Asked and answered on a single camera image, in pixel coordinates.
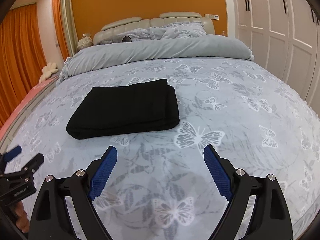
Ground black pants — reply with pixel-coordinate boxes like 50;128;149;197
66;79;180;140

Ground left hand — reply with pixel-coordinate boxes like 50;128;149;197
15;202;30;233

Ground pink window bench cushion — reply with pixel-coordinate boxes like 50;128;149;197
1;76;58;139

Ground white flower plush cushion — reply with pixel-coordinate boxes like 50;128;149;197
39;62;59;84

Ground butterfly print bed sheet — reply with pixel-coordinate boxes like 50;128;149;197
6;58;319;239

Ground white decorative bedside ornament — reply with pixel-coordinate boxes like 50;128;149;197
77;33;93;51

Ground beige padded headboard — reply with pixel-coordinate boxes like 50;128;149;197
93;12;215;45

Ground narrow orange curtain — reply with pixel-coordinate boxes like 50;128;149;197
52;0;69;61

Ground butterfly print pillow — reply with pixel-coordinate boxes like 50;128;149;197
149;22;207;40
112;28;151;43

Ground grey folded duvet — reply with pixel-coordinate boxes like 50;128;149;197
56;35;254;86

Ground white wardrobe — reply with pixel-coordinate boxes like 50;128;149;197
233;0;319;111

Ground white wall switch panel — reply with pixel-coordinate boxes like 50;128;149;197
205;14;219;21

